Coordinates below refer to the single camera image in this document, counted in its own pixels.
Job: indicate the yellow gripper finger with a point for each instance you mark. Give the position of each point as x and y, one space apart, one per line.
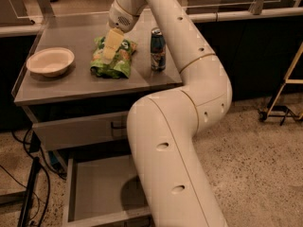
113 40

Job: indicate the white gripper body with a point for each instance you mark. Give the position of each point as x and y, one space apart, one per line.
121 20

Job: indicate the green rice chip bag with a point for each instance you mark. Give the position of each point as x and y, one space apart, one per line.
119 67

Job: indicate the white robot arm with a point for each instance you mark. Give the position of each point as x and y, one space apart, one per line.
161 126

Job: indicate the grey drawer cabinet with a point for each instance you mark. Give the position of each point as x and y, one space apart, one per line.
79 93

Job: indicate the grey upper drawer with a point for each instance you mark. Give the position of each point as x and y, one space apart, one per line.
80 131

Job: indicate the open grey middle drawer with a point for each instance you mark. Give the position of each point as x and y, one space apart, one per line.
104 193

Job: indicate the blue energy drink can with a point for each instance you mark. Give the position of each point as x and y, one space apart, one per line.
158 50

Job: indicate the white paper bowl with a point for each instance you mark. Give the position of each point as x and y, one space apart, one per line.
50 62

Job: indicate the black metal stand leg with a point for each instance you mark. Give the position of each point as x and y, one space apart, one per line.
35 167

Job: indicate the black drawer handle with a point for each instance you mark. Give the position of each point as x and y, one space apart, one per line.
118 125

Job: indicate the white horizontal rail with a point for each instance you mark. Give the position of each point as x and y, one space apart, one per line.
244 15

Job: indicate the yellow wheeled cart frame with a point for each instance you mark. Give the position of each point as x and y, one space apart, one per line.
282 111

